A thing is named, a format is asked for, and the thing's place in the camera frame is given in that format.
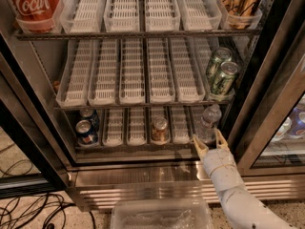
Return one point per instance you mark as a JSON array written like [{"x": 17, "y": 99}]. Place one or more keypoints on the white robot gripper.
[{"x": 216, "y": 159}]

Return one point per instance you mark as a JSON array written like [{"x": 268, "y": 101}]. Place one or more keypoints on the clear plastic water bottle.
[{"x": 208, "y": 121}]

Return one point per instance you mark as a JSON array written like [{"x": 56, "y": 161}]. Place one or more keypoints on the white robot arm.
[{"x": 242, "y": 209}]

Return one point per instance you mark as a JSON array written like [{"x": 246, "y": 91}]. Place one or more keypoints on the glass fridge door right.
[{"x": 270, "y": 89}]

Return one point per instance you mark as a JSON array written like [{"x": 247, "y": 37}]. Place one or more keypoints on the stainless steel fridge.
[{"x": 132, "y": 61}]

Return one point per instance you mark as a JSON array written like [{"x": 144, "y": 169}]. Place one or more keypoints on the orange soda can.
[{"x": 160, "y": 129}]

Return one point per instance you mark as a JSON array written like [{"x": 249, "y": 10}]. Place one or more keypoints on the green can front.
[{"x": 224, "y": 78}]

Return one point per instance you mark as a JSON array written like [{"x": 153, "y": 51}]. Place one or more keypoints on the green can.
[
  {"x": 217, "y": 58},
  {"x": 224, "y": 78}
]

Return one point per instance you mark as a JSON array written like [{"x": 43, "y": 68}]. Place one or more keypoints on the white can behind glass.
[{"x": 282, "y": 130}]

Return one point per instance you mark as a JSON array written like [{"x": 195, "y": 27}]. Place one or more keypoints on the blue can behind glass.
[{"x": 297, "y": 129}]

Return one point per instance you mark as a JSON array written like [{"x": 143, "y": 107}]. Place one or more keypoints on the green can rear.
[{"x": 217, "y": 58}]

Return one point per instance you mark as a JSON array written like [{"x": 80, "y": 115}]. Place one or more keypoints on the clear plastic bin on floor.
[{"x": 167, "y": 213}]

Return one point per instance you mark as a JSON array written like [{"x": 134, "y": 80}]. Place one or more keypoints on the blue Pepsi can rear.
[{"x": 91, "y": 115}]

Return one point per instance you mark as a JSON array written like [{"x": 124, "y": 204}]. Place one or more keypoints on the blue pepsi can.
[
  {"x": 91, "y": 115},
  {"x": 86, "y": 133}
]

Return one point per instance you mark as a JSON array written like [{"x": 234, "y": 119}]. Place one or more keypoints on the blue Pepsi can front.
[{"x": 86, "y": 133}]

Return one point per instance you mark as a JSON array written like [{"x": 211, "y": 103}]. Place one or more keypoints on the gold patterned can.
[{"x": 239, "y": 14}]

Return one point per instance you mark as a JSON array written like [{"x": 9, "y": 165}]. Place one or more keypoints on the red Coca-Cola can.
[{"x": 37, "y": 16}]

